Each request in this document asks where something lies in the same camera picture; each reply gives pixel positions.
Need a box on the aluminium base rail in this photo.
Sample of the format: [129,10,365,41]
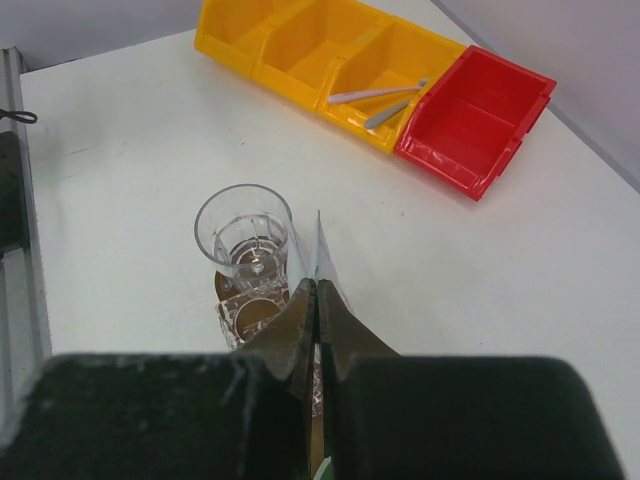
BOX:
[1,47,52,423]

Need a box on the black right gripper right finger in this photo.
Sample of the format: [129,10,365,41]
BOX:
[317,280,623,479]

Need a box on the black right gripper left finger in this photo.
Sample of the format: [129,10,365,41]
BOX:
[1,279,316,479]

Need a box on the yellow toothbrush bin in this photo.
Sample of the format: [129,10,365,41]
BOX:
[317,16,466,153]

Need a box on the oval wooden tray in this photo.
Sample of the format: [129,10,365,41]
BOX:
[213,239,324,480]

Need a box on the pink toothbrush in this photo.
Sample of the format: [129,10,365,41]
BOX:
[327,78,429,104]

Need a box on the red plastic bin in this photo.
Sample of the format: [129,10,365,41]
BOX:
[394,46,557,201]

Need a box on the pale green cup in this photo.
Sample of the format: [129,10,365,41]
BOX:
[314,457,334,480]

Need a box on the clear compartment organizer box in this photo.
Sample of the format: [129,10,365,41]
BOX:
[214,287,326,419]

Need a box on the white toothpaste tube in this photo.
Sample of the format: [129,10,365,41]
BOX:
[286,225,307,294]
[308,211,353,313]

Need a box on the yellow toothpaste bin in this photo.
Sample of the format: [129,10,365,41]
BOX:
[252,1,391,111]

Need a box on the empty yellow bin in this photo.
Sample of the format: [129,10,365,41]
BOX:
[194,0,297,77]

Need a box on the clear plastic cup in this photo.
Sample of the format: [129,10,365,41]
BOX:
[194,183,292,291]

